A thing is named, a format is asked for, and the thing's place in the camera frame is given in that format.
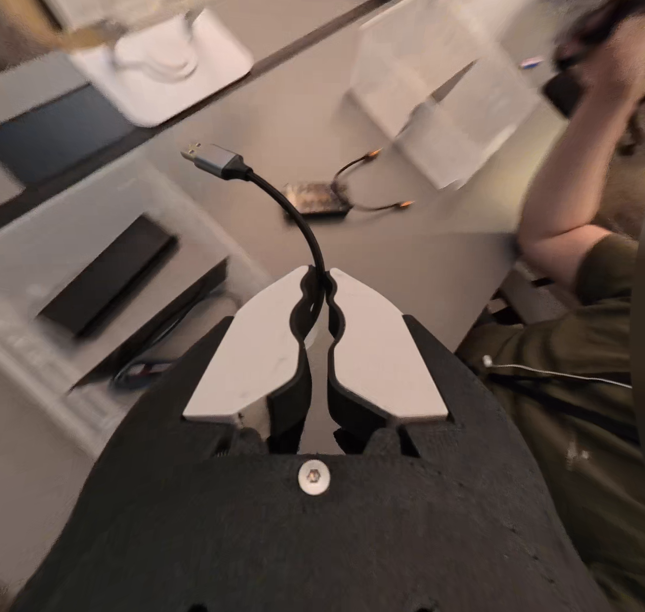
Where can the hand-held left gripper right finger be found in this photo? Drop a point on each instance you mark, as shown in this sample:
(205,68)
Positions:
(388,360)

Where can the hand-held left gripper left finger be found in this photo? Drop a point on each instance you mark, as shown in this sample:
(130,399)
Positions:
(247,360)

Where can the clear plastic storage box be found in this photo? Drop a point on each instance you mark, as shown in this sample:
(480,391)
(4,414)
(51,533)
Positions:
(75,208)
(453,98)

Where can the person's right forearm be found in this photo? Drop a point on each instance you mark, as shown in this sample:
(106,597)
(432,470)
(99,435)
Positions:
(554,208)

